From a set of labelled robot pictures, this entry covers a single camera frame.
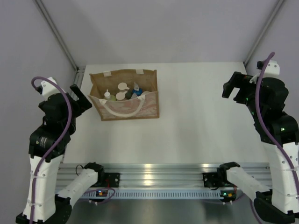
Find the burlap canvas tote bag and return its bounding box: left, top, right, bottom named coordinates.
left=88, top=69, right=159, bottom=121

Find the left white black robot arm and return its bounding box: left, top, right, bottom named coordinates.
left=15, top=84, right=106, bottom=224

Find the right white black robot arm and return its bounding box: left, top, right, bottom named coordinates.
left=217, top=72, right=299, bottom=224

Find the yellow-green squeeze bottle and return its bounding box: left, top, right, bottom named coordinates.
left=104, top=89, right=117, bottom=101

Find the beige pump bottle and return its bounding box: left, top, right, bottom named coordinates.
left=115, top=91, right=127, bottom=101

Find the grey-green pump bottle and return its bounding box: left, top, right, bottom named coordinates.
left=118, top=82, right=129, bottom=92

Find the blue orange spray bottle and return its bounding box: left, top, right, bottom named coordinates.
left=131, top=82, right=143, bottom=98

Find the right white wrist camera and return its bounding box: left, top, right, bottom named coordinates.
left=249, top=60, right=280, bottom=84

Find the aluminium mounting rail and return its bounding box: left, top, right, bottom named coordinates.
left=56, top=163, right=272, bottom=189

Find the slotted cable duct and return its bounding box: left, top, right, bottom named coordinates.
left=80, top=189, right=234, bottom=200

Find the right aluminium frame post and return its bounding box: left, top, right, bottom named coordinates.
left=243, top=0, right=287, bottom=68

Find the aluminium frame post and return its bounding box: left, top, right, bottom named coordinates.
left=243, top=0, right=287, bottom=68
left=32, top=0, right=78, bottom=71

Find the left aluminium frame post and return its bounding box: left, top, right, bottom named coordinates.
left=32, top=0, right=78, bottom=71

